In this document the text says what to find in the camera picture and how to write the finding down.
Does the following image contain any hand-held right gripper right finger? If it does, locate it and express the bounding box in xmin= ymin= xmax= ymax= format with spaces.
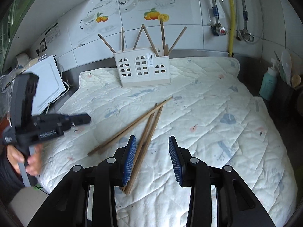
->
xmin=168 ymin=136 xmax=276 ymax=227

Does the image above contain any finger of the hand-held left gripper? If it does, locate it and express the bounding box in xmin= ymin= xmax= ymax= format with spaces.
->
xmin=62 ymin=113 xmax=92 ymax=131

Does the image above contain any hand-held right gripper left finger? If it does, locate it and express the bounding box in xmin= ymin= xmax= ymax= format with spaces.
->
xmin=28 ymin=135 xmax=138 ymax=227

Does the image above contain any long brown chopstick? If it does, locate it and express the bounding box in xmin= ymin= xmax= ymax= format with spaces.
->
xmin=98 ymin=101 xmax=166 ymax=154
xmin=122 ymin=103 xmax=158 ymax=192
xmin=87 ymin=97 xmax=173 ymax=156
xmin=124 ymin=106 xmax=164 ymax=195

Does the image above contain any cream house-pattern utensil holder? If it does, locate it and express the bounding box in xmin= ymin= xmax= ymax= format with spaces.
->
xmin=113 ymin=48 xmax=171 ymax=88

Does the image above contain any group of wooden chopsticks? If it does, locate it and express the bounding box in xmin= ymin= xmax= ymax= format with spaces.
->
xmin=98 ymin=18 xmax=187 ymax=57

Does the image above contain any person's left forearm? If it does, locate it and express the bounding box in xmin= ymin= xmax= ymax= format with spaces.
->
xmin=0 ymin=155 xmax=24 ymax=191

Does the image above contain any person's left hand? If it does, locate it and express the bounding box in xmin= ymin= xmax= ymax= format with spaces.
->
xmin=7 ymin=145 xmax=43 ymax=176

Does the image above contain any white metal appliance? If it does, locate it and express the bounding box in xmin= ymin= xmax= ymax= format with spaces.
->
xmin=22 ymin=54 xmax=67 ymax=117

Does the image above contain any cream quilted printed mat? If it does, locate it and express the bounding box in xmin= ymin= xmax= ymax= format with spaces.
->
xmin=38 ymin=56 xmax=298 ymax=227

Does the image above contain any teal pump bottle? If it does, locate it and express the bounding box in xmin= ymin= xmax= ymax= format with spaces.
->
xmin=259 ymin=59 xmax=278 ymax=102

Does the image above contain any black utensil pot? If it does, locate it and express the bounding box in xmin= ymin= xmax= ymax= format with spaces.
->
xmin=276 ymin=77 xmax=297 ymax=121

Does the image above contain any metal water valve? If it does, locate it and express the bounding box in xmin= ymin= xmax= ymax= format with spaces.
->
xmin=208 ymin=22 xmax=227 ymax=37
xmin=236 ymin=29 xmax=255 ymax=44

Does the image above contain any pale green spatula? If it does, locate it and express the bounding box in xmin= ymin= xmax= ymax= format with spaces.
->
xmin=274 ymin=51 xmax=287 ymax=82

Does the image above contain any wooden spoon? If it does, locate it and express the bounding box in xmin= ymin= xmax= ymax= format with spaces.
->
xmin=291 ymin=74 xmax=301 ymax=89

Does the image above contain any yellow gas pipe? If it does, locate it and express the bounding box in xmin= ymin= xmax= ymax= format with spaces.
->
xmin=227 ymin=0 xmax=236 ymax=58

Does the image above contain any white appliance cable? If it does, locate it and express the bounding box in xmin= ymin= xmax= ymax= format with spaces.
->
xmin=46 ymin=58 xmax=72 ymax=114

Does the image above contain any white printed wall sticker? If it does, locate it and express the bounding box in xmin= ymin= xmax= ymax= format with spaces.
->
xmin=45 ymin=22 xmax=60 ymax=44

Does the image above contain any wall cabinet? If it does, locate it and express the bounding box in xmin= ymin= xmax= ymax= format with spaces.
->
xmin=0 ymin=0 xmax=93 ymax=74

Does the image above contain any braided metal hose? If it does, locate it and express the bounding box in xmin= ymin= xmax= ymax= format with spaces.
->
xmin=236 ymin=0 xmax=249 ymax=36
xmin=207 ymin=0 xmax=220 ymax=27

